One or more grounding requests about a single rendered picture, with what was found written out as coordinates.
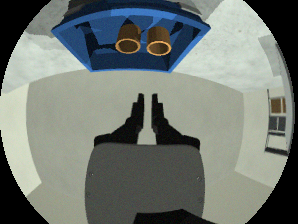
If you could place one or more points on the bronze bushing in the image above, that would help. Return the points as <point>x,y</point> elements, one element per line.
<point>127,36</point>
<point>158,41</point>

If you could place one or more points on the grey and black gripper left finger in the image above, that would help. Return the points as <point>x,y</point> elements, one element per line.
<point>126,132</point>

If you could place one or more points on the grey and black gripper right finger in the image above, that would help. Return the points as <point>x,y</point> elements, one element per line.
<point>165,133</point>

